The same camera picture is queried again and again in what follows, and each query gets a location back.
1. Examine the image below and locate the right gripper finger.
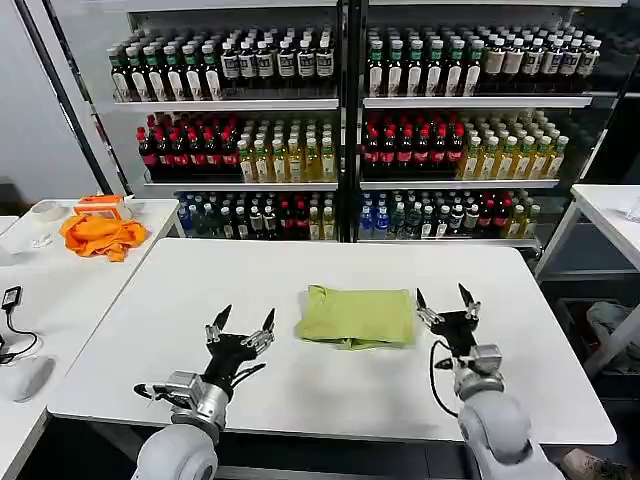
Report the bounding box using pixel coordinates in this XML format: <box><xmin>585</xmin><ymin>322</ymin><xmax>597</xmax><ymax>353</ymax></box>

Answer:
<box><xmin>457</xmin><ymin>282</ymin><xmax>482</xmax><ymax>321</ymax></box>
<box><xmin>415</xmin><ymin>287</ymin><xmax>444</xmax><ymax>328</ymax></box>

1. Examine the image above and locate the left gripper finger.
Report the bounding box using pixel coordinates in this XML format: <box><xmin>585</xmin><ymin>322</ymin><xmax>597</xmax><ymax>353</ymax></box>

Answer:
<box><xmin>203</xmin><ymin>303</ymin><xmax>233</xmax><ymax>344</ymax></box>
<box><xmin>241</xmin><ymin>307</ymin><xmax>277</xmax><ymax>349</ymax></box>

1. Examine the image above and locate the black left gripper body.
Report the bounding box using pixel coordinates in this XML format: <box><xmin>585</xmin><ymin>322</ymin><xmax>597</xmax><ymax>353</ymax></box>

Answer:
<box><xmin>201</xmin><ymin>333</ymin><xmax>262</xmax><ymax>395</ymax></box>

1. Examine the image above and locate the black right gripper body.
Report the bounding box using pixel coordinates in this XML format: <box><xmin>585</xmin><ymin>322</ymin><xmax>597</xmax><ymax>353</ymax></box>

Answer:
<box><xmin>430</xmin><ymin>310</ymin><xmax>481</xmax><ymax>359</ymax></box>

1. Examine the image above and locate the yellow-green shirt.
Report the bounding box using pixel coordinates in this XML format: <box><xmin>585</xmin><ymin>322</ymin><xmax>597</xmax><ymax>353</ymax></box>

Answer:
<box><xmin>294</xmin><ymin>284</ymin><xmax>418</xmax><ymax>352</ymax></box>

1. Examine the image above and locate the large white work table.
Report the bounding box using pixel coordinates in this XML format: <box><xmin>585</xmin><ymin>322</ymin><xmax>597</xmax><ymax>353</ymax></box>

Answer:
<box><xmin>46</xmin><ymin>237</ymin><xmax>618</xmax><ymax>446</ymax></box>

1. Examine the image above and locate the dark basket with clothes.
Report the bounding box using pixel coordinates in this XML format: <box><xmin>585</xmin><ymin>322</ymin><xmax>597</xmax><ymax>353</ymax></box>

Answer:
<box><xmin>553</xmin><ymin>298</ymin><xmax>640</xmax><ymax>401</ymax></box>

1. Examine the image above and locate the orange cloth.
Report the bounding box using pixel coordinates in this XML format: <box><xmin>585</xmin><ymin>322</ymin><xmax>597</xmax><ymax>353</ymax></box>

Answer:
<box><xmin>58</xmin><ymin>212</ymin><xmax>150</xmax><ymax>263</ymax></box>

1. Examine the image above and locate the white side table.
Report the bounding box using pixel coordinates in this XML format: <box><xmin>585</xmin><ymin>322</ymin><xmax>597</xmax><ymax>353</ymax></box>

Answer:
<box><xmin>0</xmin><ymin>198</ymin><xmax>181</xmax><ymax>480</ymax></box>

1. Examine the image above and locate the white table with grey legs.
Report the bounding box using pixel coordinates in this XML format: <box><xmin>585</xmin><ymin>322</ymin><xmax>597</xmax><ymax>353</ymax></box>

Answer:
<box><xmin>532</xmin><ymin>183</ymin><xmax>640</xmax><ymax>381</ymax></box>

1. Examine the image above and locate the orange and white box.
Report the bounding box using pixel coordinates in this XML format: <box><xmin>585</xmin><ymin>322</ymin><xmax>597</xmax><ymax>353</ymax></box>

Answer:
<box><xmin>73</xmin><ymin>194</ymin><xmax>135</xmax><ymax>220</ymax></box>

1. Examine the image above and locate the bottle shelf with wide bays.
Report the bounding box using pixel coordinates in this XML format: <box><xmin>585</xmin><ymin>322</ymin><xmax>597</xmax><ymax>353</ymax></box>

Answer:
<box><xmin>357</xmin><ymin>0</ymin><xmax>640</xmax><ymax>247</ymax></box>

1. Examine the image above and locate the tan shoe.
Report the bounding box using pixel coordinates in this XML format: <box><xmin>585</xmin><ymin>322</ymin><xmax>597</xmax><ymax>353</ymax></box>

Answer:
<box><xmin>559</xmin><ymin>448</ymin><xmax>635</xmax><ymax>480</ymax></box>

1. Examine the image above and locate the white computer mouse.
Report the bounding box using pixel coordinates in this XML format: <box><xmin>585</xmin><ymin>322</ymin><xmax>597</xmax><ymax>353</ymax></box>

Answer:
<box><xmin>7</xmin><ymin>356</ymin><xmax>57</xmax><ymax>403</ymax></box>

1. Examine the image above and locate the bottle shelf with narrow bays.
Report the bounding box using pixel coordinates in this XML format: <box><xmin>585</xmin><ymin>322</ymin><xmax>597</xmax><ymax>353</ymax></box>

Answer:
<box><xmin>104</xmin><ymin>0</ymin><xmax>351</xmax><ymax>242</ymax></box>

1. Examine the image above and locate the black power adapter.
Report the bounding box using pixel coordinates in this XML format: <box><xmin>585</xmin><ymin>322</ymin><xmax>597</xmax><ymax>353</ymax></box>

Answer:
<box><xmin>1</xmin><ymin>285</ymin><xmax>24</xmax><ymax>312</ymax></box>

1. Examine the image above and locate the white tape roll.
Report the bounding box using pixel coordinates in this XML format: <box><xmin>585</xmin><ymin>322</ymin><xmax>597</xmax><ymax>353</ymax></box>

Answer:
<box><xmin>31</xmin><ymin>200</ymin><xmax>66</xmax><ymax>221</ymax></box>

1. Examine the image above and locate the black slanted metal pole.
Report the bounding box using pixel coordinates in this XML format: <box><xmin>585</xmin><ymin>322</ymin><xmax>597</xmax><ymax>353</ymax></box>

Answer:
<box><xmin>13</xmin><ymin>0</ymin><xmax>134</xmax><ymax>197</ymax></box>

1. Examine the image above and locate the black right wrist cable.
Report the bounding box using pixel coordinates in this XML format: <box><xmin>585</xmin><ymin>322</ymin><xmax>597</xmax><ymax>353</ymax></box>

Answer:
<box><xmin>428</xmin><ymin>339</ymin><xmax>461</xmax><ymax>417</ymax></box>

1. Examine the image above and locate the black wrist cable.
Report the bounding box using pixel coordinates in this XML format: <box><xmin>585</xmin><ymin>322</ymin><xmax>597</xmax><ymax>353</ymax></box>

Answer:
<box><xmin>428</xmin><ymin>339</ymin><xmax>461</xmax><ymax>417</ymax></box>
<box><xmin>132</xmin><ymin>362</ymin><xmax>268</xmax><ymax>407</ymax></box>

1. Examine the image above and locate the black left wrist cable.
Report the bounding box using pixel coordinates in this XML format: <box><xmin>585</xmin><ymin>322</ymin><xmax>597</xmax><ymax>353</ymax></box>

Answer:
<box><xmin>132</xmin><ymin>362</ymin><xmax>268</xmax><ymax>407</ymax></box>

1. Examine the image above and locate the black adapter cable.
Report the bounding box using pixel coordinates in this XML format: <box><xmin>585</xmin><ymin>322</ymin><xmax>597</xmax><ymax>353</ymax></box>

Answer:
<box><xmin>0</xmin><ymin>305</ymin><xmax>40</xmax><ymax>366</ymax></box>

